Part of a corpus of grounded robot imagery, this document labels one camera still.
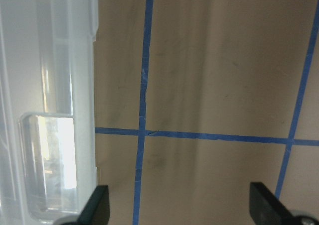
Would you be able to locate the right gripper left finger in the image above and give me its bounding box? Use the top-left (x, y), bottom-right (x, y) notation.
top-left (56, 185), bottom-right (110, 225)

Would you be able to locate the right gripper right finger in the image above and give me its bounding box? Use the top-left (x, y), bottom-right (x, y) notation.
top-left (249, 182), bottom-right (319, 225)

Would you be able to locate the clear plastic box lid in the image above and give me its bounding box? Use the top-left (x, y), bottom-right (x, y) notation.
top-left (0, 0), bottom-right (99, 225)

